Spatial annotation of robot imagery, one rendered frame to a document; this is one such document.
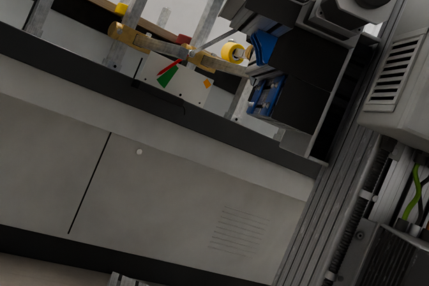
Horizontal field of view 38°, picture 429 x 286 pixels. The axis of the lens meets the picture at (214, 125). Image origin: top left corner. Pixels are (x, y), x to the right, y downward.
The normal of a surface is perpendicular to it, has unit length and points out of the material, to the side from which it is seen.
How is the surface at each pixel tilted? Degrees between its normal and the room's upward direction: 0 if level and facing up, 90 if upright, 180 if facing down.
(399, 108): 90
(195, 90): 90
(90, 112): 90
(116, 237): 90
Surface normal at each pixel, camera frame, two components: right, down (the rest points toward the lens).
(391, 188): 0.07, 0.04
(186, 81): 0.55, 0.23
